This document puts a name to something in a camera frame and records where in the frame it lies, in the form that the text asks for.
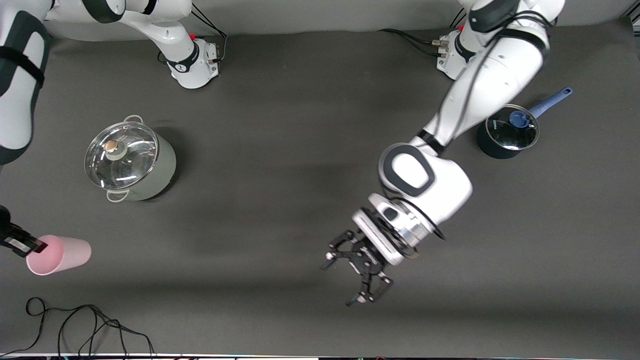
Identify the pink plastic cup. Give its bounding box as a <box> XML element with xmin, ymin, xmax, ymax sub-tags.
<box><xmin>26</xmin><ymin>235</ymin><xmax>92</xmax><ymax>276</ymax></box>

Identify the glass lid with brass knob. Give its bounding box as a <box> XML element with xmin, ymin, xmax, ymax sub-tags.
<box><xmin>85</xmin><ymin>121</ymin><xmax>160</xmax><ymax>190</ymax></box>

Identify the dark blue saucepan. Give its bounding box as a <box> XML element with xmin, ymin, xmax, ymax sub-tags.
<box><xmin>476</xmin><ymin>87</ymin><xmax>574</xmax><ymax>160</ymax></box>

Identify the glass lid with blue knob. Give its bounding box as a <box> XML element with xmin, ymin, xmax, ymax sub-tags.
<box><xmin>486</xmin><ymin>104</ymin><xmax>541</xmax><ymax>151</ymax></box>

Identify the long thin black loose cable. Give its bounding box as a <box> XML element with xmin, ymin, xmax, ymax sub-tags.
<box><xmin>0</xmin><ymin>296</ymin><xmax>156</xmax><ymax>359</ymax></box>

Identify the black left arm wrist cable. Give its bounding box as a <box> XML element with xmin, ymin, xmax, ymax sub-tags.
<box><xmin>390</xmin><ymin>10</ymin><xmax>551</xmax><ymax>241</ymax></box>

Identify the grey two-handled stock pot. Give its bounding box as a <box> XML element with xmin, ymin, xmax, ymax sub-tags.
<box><xmin>85</xmin><ymin>115</ymin><xmax>177</xmax><ymax>203</ymax></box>

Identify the black left arm base cable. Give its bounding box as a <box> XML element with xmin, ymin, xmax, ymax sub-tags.
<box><xmin>377</xmin><ymin>27</ymin><xmax>448</xmax><ymax>57</ymax></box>

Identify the black arm base cable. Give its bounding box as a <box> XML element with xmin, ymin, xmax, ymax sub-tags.
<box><xmin>182</xmin><ymin>7</ymin><xmax>229</xmax><ymax>63</ymax></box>
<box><xmin>377</xmin><ymin>27</ymin><xmax>448</xmax><ymax>57</ymax></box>

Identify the black right arm base cable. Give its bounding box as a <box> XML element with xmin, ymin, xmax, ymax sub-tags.
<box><xmin>182</xmin><ymin>7</ymin><xmax>229</xmax><ymax>63</ymax></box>

